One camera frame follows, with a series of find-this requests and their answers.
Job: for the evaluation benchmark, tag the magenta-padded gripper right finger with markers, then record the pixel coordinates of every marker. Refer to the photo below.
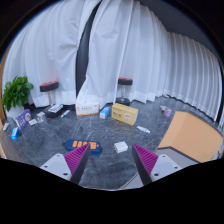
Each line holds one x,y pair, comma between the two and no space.
165,165

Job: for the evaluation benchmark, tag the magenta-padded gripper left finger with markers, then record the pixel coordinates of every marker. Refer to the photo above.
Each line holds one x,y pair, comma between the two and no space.
56,165

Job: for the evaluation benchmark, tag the blue power strip orange sockets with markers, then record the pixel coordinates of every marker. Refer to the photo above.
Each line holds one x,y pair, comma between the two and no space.
71,145

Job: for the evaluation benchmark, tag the orange board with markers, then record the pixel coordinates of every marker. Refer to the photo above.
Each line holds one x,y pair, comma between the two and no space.
193,133

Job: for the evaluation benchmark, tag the small white packet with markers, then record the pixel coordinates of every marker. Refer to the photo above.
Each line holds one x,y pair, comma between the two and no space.
33,122

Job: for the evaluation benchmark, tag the small clear box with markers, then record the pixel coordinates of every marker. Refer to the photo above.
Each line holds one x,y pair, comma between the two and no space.
40,117

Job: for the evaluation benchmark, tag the small bright blue box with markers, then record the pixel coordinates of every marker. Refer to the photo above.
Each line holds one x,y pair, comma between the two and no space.
15,133

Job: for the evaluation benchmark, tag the white blue pen-shaped tube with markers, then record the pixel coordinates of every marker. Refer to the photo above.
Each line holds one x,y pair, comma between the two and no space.
65,113

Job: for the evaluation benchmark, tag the small purple cup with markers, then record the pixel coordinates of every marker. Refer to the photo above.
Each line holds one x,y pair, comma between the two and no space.
167,112

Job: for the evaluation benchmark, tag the purple printed box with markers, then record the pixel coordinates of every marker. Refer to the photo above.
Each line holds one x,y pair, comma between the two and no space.
23,119

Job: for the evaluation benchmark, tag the flat white blue box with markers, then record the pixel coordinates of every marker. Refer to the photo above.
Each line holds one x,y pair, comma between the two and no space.
55,108

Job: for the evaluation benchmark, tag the small white grey object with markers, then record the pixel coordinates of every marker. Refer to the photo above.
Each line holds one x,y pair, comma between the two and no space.
6,126

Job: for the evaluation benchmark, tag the white box orange stripe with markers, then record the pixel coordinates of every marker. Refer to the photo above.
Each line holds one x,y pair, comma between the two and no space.
87,109

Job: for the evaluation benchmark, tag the yellow cardboard box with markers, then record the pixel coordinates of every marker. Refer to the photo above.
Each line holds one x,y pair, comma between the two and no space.
125,114

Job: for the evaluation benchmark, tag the small blue white box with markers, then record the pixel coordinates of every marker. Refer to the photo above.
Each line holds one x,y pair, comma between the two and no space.
104,113

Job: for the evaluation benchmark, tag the black stool red-edged seat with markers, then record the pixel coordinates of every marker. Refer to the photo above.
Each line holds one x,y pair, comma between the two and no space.
49,86
125,81

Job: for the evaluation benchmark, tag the green potted plant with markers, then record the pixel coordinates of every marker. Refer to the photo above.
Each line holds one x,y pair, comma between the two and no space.
16,91

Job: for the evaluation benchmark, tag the white curtain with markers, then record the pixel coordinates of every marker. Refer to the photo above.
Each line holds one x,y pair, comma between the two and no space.
150,50
50,43

